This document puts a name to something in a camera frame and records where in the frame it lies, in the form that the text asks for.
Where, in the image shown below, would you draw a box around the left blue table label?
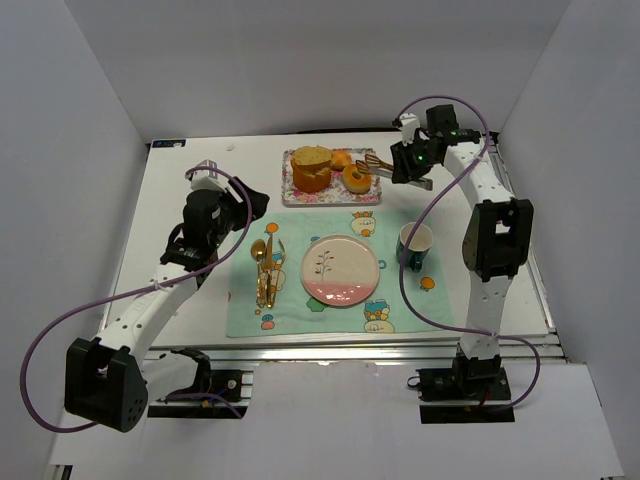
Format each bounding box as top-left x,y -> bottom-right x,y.
151,139 -> 186,149

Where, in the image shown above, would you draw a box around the mint cartoon placemat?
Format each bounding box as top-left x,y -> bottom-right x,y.
226,208 -> 454,338

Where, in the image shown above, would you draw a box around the gold knife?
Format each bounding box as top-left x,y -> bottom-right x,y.
264,233 -> 275,308

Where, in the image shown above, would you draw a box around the pink white ceramic plate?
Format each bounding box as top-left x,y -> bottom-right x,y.
300,235 -> 380,308

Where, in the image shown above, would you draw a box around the seeded bread slice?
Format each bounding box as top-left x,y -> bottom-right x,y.
292,146 -> 333,169

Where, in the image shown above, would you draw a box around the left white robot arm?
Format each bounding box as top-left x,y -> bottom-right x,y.
64,178 -> 269,432

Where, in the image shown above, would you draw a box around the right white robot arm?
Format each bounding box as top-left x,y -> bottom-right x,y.
391,104 -> 534,385

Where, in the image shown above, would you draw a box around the floral rectangular tray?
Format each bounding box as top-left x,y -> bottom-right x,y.
281,149 -> 382,207

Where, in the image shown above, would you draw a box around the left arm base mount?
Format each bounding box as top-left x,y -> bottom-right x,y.
142,348 -> 253,420

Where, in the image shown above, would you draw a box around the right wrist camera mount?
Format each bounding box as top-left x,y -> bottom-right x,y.
392,113 -> 421,146

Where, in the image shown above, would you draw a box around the orange glazed donut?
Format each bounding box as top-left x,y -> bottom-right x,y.
342,163 -> 372,194

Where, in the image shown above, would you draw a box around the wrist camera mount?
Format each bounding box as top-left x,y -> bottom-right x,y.
185,159 -> 225,192
392,113 -> 421,146

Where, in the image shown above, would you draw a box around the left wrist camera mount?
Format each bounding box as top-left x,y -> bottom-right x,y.
185,159 -> 225,192

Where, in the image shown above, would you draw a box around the green ceramic mug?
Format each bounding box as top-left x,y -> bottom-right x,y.
396,222 -> 434,273

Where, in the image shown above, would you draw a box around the large orange sponge cake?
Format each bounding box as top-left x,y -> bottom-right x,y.
290,160 -> 332,193

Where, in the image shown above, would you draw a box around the gold spoon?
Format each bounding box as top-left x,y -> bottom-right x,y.
250,239 -> 266,308

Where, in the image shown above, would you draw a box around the metal food tongs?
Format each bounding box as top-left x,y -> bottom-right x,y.
355,154 -> 433,191

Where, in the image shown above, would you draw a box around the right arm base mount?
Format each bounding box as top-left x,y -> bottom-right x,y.
406,368 -> 515,425

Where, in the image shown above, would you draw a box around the gold fork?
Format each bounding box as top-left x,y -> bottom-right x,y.
272,240 -> 287,307

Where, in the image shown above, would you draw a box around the small round bun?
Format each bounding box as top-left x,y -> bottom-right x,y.
331,149 -> 352,171

